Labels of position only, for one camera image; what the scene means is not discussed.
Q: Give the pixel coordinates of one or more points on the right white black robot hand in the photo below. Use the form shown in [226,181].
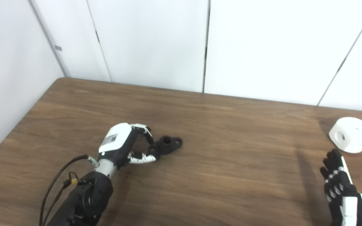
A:
[341,191]

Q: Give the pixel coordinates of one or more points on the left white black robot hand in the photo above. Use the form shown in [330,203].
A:
[118,141]

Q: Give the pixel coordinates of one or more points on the black flanged holder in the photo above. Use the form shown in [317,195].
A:
[167,145]

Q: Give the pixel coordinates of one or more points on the round white plastic piece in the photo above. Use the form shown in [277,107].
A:
[353,135]

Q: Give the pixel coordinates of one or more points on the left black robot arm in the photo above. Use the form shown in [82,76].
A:
[86,194]

